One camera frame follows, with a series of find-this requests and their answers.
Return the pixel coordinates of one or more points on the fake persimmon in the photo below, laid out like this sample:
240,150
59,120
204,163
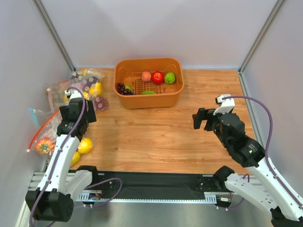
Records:
45,145

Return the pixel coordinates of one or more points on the polka dot zip bag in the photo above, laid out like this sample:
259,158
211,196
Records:
89,81

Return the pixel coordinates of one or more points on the fake green pear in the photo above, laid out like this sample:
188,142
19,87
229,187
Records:
128,87

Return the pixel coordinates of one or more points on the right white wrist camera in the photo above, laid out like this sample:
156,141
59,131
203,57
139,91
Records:
226,104

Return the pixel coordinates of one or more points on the fake red apple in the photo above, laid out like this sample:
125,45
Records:
157,77

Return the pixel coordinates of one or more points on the fake green mango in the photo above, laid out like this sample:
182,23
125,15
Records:
148,92

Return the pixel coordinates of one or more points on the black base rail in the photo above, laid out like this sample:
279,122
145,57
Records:
145,187

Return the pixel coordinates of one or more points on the fake yellow mango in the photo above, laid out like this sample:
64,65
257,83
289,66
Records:
75,158

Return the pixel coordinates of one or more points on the fake yellow lemon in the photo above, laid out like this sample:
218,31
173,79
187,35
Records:
85,146

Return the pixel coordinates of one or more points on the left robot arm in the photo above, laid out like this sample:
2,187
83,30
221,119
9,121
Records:
53,199

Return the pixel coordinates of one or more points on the blue zip bag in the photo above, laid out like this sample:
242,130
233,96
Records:
44,120

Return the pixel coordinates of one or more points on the pink zip bag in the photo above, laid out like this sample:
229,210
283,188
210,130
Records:
55,94

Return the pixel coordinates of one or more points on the orange zip top bag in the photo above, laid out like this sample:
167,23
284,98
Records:
52,135

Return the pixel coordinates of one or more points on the fake peach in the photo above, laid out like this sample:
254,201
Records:
146,76

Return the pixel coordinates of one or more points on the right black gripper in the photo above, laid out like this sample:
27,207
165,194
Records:
209,120

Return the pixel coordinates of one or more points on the aluminium frame post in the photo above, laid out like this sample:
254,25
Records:
52,30
261,35

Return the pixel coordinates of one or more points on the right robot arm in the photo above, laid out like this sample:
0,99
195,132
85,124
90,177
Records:
247,152

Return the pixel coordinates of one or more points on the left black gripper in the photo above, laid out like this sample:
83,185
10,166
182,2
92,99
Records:
91,111

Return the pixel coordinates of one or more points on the fake green apple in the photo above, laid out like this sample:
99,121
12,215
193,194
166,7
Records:
169,78

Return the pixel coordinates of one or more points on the orange plastic basket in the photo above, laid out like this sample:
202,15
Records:
129,72

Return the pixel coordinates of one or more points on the fake purple grapes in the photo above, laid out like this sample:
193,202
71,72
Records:
120,87

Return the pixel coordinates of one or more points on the right aluminium frame post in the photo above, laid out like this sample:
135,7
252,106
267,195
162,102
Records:
261,35

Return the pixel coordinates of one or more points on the left aluminium frame post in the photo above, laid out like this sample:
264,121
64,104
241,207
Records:
52,30

